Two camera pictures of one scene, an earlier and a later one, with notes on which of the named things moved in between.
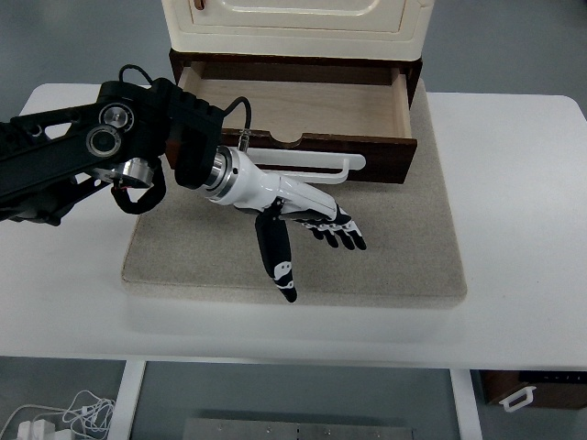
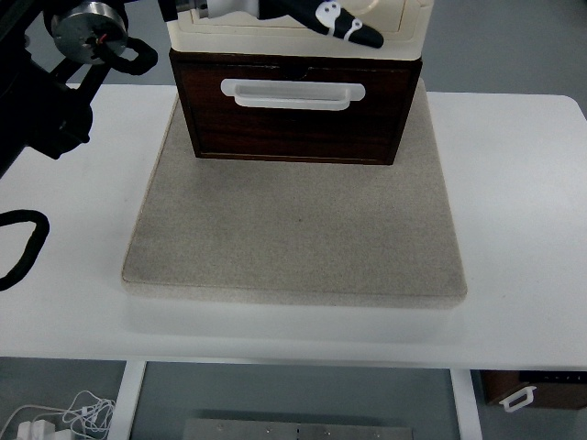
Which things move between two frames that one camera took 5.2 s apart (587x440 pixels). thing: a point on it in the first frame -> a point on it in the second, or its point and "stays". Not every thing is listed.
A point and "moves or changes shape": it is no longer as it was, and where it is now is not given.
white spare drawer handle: x=528 y=390 stays
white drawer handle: x=313 y=158 -> x=292 y=94
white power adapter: x=37 y=430 stays
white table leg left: x=126 y=402 stays
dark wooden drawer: x=352 y=107 moves or changes shape
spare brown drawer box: x=554 y=389 stays
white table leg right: x=467 y=404 stays
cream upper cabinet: x=328 y=29 stays
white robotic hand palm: x=235 y=178 -> x=319 y=16
